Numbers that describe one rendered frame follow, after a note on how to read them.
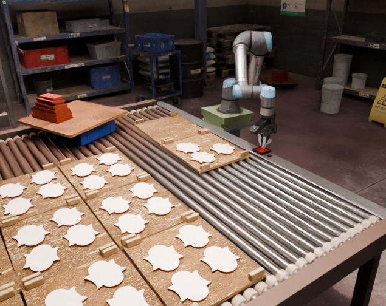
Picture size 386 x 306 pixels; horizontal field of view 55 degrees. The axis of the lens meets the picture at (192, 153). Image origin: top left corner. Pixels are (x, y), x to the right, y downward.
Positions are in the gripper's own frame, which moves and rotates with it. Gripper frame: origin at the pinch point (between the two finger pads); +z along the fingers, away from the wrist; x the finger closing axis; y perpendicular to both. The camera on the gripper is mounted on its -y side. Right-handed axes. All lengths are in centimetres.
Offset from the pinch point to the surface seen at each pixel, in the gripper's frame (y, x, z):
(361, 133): 276, 98, 95
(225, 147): -17.4, 12.6, -0.3
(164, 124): -25, 69, 1
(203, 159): -37.1, 6.7, -0.3
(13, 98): -55, 520, 87
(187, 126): -15, 56, 1
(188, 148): -35.7, 24.3, -0.3
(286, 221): -40, -55, 3
